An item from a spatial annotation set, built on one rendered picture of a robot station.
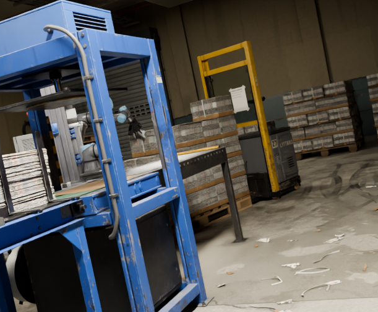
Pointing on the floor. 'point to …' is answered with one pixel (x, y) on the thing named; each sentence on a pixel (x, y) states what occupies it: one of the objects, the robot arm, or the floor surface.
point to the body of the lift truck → (245, 141)
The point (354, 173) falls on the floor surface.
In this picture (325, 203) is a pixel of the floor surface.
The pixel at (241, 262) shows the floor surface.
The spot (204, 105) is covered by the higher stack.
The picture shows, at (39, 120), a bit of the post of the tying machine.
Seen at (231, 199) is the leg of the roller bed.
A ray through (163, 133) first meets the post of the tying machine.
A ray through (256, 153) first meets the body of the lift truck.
